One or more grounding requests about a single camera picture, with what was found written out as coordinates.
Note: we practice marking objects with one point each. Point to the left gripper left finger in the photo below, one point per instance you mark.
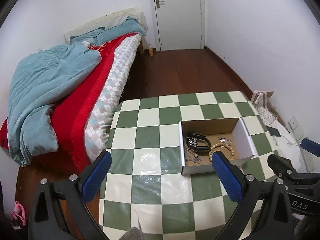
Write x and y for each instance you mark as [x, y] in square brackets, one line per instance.
[46, 216]

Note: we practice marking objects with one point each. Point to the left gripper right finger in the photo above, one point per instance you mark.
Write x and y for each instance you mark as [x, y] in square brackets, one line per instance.
[274, 220]

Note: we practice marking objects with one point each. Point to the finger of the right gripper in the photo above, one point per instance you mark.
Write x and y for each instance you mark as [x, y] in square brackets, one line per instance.
[310, 146]
[284, 171]

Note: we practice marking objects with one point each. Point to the black smart watch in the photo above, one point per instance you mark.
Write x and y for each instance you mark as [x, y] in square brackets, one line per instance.
[198, 143]

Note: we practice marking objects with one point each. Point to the black smartphone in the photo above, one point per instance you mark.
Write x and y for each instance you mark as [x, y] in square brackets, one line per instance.
[273, 131]

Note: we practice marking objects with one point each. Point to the pink slipper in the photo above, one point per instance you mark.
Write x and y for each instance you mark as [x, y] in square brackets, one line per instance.
[18, 214]

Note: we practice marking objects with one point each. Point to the patterned tote bag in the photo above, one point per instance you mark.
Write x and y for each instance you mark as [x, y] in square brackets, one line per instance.
[260, 101]

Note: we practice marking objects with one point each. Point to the green white checkered tablecloth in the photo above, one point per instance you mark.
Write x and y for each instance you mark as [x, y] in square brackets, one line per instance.
[144, 187]

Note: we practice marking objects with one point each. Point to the white cardboard box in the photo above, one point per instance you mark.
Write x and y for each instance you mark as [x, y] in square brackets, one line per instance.
[229, 136]

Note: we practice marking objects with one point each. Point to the bed with red sheet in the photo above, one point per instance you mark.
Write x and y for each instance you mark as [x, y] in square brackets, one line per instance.
[87, 97]

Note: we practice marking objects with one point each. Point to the teal blue duvet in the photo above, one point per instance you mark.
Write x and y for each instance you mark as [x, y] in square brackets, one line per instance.
[50, 89]

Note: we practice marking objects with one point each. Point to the orange bottle on floor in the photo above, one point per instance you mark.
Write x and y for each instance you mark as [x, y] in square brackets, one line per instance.
[151, 53]

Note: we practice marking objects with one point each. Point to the white door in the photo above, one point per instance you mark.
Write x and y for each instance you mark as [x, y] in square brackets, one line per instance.
[178, 24]

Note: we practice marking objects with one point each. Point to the white wall socket strip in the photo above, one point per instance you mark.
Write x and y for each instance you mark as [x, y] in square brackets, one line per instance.
[298, 133]

